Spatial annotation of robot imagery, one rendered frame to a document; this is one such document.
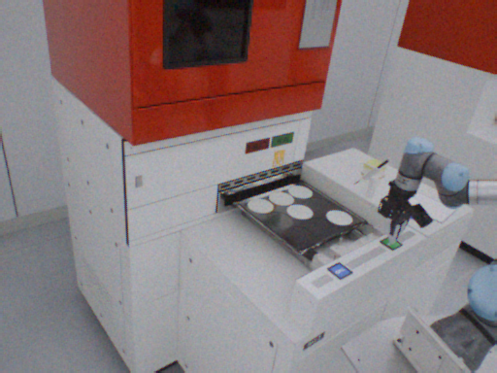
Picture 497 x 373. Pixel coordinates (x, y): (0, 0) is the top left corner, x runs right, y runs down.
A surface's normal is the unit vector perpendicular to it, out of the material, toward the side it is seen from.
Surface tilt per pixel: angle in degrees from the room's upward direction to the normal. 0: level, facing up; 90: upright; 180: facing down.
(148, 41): 90
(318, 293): 0
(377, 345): 0
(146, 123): 90
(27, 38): 90
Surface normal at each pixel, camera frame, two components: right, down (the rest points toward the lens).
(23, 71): 0.62, 0.46
